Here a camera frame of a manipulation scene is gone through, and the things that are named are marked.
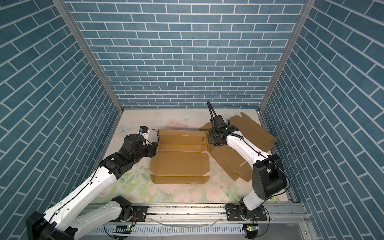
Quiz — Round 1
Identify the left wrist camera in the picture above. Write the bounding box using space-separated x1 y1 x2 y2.
139 126 149 135

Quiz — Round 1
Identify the brown cardboard box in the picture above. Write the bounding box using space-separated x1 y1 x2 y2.
149 129 210 185
208 113 277 182

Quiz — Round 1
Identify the left green circuit board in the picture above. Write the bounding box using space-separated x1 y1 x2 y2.
113 225 132 235

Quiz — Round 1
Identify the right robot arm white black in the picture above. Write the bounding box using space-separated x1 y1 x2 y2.
209 113 288 219

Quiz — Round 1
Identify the green circuit board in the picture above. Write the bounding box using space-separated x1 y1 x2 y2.
243 224 259 234
113 225 132 235

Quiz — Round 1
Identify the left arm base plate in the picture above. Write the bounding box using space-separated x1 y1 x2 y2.
110 206 149 224

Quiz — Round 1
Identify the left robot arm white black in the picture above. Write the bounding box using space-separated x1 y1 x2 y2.
26 133 159 240

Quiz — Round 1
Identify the aluminium corner post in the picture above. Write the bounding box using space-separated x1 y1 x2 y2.
52 0 124 113
259 0 316 113

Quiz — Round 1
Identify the left aluminium corner post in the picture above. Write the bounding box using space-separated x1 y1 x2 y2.
52 0 124 113

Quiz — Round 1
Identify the right green circuit board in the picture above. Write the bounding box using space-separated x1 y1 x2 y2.
243 224 259 234

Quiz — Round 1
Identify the aluminium front rail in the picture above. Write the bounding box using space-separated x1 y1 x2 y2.
56 202 313 226

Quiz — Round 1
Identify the white slotted cable duct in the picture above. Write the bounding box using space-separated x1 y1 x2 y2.
87 224 245 237

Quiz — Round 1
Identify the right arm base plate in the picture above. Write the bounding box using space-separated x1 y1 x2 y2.
225 204 267 222

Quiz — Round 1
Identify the right aluminium corner post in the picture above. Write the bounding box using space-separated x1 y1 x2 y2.
259 0 316 113

